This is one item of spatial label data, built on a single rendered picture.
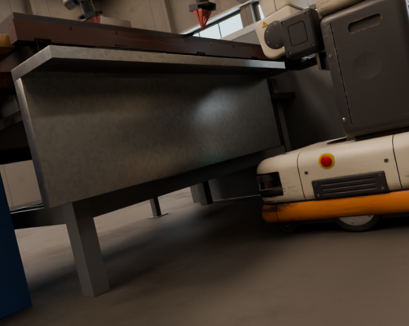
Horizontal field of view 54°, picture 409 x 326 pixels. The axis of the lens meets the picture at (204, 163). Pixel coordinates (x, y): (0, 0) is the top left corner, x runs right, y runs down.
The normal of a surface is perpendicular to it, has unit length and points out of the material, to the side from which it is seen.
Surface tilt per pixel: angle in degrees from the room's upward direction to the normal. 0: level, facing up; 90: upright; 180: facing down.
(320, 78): 90
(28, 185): 90
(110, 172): 90
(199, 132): 90
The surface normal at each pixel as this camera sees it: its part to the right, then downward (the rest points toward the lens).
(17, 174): 0.78, -0.16
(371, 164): -0.58, 0.15
